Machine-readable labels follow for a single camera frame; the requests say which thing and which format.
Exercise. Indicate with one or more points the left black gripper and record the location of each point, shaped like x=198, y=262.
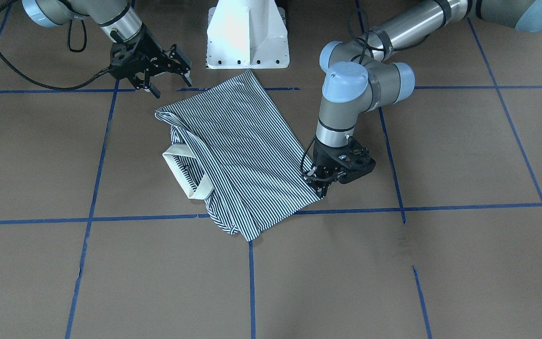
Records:
x=322, y=160

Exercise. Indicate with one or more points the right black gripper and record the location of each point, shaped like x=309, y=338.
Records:
x=145, y=56

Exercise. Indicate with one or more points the navy white striped polo shirt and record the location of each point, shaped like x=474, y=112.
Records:
x=232, y=149

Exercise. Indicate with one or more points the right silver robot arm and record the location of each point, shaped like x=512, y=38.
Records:
x=108, y=14

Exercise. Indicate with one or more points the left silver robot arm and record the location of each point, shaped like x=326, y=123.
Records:
x=358, y=79

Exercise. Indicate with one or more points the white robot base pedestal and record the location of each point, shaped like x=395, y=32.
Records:
x=247, y=34

